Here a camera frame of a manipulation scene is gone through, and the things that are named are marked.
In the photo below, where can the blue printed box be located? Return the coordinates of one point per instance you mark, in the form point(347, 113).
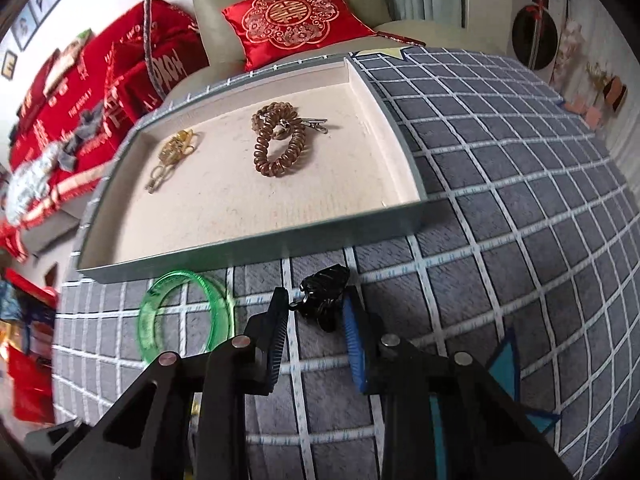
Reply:
point(25, 320)

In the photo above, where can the red embroidered cushion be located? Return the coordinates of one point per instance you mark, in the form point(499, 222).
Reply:
point(295, 20)

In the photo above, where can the red bag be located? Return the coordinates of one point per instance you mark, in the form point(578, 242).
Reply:
point(30, 385)

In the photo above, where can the pink flower bouquet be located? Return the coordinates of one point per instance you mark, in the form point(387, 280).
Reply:
point(567, 50)

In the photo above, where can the black picture frame blue print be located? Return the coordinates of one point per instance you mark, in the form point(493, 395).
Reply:
point(24, 31)

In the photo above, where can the gooseneck phone holder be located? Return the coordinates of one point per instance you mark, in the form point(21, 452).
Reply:
point(150, 35)

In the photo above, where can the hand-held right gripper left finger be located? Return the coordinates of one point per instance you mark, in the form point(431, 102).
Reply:
point(278, 340)

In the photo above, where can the green translucent bangle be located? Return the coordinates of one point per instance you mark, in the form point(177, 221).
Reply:
point(220, 310)

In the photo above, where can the white curtain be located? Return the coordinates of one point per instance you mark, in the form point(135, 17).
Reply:
point(615, 35)

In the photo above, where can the gold ornate hair clip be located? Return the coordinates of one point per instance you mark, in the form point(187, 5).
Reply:
point(172, 152)

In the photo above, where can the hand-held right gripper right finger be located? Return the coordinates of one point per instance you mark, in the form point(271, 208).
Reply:
point(354, 345)

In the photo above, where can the small black picture frame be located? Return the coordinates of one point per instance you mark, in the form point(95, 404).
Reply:
point(9, 65)

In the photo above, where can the grey-green sofa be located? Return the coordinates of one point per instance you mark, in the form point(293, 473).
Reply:
point(60, 220)

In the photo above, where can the black hair claw clip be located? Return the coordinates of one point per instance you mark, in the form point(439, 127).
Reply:
point(322, 292)

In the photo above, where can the pink and gold floor decoration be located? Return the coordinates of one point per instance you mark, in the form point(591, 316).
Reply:
point(605, 90)

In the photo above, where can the white garment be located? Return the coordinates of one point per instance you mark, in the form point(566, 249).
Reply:
point(30, 185)

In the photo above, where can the red fringed pillow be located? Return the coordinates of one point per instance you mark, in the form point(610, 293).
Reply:
point(40, 85)

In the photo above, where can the white washing machine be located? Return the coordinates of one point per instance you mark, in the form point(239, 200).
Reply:
point(522, 30)

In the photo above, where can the grey-green tray with cream lining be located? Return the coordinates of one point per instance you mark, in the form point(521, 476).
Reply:
point(225, 210)

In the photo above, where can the red printed blanket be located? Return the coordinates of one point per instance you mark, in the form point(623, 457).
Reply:
point(130, 60)

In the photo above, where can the silver alligator hair clip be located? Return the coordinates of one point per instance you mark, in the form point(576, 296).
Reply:
point(312, 123)

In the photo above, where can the grey garment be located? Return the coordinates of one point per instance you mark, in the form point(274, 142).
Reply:
point(82, 135)

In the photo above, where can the white and green pillow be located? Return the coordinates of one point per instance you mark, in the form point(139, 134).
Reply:
point(67, 57)

